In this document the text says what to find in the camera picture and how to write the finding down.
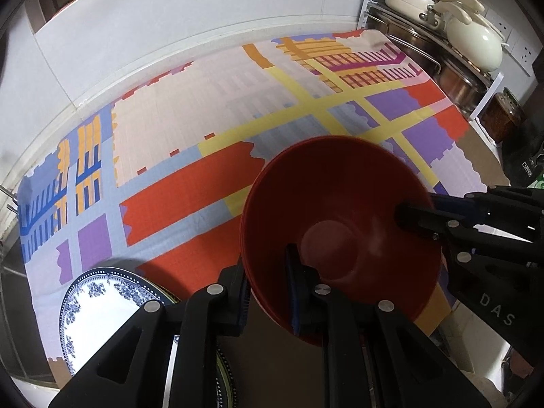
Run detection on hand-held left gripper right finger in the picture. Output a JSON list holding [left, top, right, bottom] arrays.
[[286, 243, 489, 408]]

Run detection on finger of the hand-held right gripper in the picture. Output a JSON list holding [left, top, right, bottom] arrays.
[[394, 202, 544, 264], [429, 185, 544, 239]]

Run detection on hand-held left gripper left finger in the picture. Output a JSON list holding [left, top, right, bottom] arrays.
[[47, 259, 252, 408]]

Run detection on red bowl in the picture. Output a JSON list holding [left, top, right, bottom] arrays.
[[240, 135, 443, 347]]

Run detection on glass jar of chili sauce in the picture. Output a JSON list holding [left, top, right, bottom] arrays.
[[480, 87, 525, 143]]

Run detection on cream ceramic pot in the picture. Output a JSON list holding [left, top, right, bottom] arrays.
[[433, 0, 504, 73]]

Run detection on wide steel pan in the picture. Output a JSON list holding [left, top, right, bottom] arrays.
[[370, 13, 443, 75]]

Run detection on colourful patterned table mat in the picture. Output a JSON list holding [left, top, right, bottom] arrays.
[[19, 30, 511, 375]]

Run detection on corner pot rack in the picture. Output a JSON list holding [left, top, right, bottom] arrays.
[[362, 0, 504, 122]]

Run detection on white wall sockets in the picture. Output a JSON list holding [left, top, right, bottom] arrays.
[[484, 6, 538, 66]]

